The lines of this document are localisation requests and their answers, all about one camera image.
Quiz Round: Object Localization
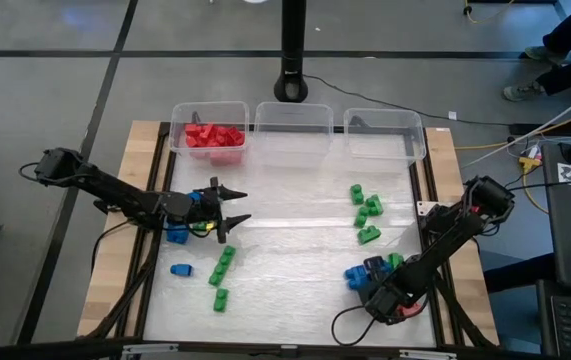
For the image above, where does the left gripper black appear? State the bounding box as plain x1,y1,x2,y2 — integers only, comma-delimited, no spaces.
192,177,253,245

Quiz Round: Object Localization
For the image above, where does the clear plastic bin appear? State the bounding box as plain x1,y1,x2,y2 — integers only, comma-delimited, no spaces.
342,107,427,162
253,102,335,169
168,100,251,169

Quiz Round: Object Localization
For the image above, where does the wooden table board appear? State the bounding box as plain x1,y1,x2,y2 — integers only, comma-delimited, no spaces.
424,127,500,346
77,119,162,337

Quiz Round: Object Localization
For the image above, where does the yellow power plug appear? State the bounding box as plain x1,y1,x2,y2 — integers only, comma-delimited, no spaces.
518,156,550,215

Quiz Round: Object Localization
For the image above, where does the person's shoe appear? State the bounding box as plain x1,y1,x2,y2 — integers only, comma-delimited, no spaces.
503,81,549,103
523,45,566,67

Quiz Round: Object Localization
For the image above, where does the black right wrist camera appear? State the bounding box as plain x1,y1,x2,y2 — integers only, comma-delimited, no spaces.
363,285,414,326

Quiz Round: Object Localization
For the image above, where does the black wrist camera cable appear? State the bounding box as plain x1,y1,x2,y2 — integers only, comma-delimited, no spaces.
330,303,382,348

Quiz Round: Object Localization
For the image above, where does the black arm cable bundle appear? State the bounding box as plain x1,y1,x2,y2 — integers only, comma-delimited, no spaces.
87,222,164,341
427,269,497,350

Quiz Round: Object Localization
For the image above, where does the silver frame bracket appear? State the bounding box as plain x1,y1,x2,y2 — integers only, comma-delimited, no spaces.
121,342,180,358
398,348,460,360

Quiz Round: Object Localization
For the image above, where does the black camera stand pole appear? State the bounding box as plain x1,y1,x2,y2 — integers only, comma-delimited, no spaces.
273,0,310,104

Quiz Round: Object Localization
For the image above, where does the black floor cable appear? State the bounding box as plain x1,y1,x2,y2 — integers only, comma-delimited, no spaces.
304,73,514,127

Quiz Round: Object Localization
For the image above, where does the black shoulder cable loop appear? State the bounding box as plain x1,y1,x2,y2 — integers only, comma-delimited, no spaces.
18,160,49,190

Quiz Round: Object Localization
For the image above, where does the white floor cable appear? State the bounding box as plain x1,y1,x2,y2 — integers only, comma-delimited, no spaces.
462,81,571,169

